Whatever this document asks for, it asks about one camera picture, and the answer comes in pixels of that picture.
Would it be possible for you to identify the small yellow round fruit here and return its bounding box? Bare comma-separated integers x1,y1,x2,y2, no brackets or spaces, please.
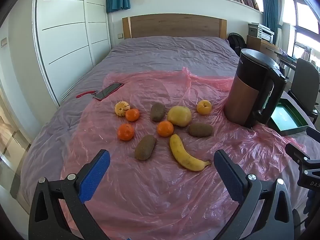
196,100,212,115

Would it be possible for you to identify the yellow banana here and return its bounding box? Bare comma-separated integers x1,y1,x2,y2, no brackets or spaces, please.
169,134,212,172

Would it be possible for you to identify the brown kiwi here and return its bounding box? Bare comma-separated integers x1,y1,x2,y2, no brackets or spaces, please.
134,134,157,161
188,123,214,137
150,102,166,122

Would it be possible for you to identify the bed with purple cover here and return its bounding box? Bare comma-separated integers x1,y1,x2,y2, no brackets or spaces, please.
20,36,320,240

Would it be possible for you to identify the orange tangerine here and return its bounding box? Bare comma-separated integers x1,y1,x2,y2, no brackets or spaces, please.
117,123,135,141
125,108,140,122
157,120,174,138

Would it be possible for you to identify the wooden headboard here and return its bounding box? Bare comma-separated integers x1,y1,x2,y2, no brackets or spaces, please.
122,14,227,39

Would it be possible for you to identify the black backpack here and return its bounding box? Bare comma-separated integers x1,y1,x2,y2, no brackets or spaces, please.
228,32,247,55

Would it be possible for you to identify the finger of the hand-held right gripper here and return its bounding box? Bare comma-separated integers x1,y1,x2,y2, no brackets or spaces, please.
285,142,320,178
306,127,320,143

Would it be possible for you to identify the green box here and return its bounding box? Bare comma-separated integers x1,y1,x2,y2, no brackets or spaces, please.
269,97,308,137

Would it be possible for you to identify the black and copper kettle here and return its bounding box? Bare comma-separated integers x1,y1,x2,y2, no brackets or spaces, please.
224,48,288,128

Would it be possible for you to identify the person's right hand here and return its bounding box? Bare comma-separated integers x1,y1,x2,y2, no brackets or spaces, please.
304,189,320,220

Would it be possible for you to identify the grey chair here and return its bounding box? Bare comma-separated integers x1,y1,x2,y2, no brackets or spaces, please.
287,58,320,126

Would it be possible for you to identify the phone in red case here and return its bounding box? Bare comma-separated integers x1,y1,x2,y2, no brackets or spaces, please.
93,82,124,101

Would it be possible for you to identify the window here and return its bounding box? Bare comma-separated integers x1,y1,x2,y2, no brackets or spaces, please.
282,0,320,64

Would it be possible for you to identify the large yellow apple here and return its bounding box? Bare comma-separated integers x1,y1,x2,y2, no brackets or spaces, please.
167,106,192,127

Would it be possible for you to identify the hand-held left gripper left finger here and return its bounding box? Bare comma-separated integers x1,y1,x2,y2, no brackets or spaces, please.
28,149,111,240

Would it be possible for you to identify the striped yellow pepino melon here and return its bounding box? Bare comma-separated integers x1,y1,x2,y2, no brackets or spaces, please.
114,101,131,117

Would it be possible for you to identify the pink plastic sheet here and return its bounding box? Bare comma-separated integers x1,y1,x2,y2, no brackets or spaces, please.
60,67,310,240

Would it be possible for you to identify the glass top desk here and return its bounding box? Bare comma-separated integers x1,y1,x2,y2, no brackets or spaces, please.
274,47,300,68

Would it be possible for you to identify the white printer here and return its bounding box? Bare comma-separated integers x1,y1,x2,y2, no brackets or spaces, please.
248,23,275,43

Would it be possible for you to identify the red wrist strap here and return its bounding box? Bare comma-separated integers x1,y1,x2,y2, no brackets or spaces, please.
76,91,97,99

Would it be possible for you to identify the white wardrobe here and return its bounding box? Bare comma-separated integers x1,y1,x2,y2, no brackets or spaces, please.
34,0,112,107

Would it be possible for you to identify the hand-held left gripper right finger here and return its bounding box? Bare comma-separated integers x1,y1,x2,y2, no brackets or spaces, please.
213,149,295,240

